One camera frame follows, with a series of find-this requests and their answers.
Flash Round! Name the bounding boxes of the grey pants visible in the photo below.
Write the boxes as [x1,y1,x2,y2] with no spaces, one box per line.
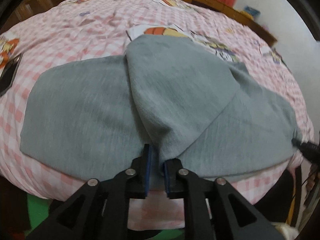
[20,34,303,183]

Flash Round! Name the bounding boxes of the blue box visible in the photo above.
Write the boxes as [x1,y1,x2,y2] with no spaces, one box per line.
[243,5,261,18]

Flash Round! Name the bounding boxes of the black flat device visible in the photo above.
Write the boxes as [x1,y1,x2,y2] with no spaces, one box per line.
[0,54,23,97]

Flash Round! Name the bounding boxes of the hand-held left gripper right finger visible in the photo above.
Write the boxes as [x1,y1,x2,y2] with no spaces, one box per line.
[162,158,286,240]

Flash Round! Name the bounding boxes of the green mat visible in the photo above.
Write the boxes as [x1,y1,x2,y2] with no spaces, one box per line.
[26,192,53,233]

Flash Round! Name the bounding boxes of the wooden ledge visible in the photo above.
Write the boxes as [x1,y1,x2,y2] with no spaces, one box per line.
[94,0,278,46]

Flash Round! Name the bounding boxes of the pink checkered printed blanket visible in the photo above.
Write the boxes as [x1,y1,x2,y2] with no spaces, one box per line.
[0,0,316,230]

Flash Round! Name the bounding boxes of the white fluffy object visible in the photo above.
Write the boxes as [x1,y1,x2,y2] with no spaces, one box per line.
[272,222,300,240]

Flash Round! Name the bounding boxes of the wooden headboard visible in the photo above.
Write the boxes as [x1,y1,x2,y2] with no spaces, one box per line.
[14,0,84,19]

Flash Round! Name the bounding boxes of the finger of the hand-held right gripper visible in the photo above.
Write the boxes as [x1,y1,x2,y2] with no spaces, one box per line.
[292,137,320,166]

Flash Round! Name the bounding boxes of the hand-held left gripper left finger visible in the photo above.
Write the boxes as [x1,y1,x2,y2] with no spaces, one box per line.
[26,144,153,240]

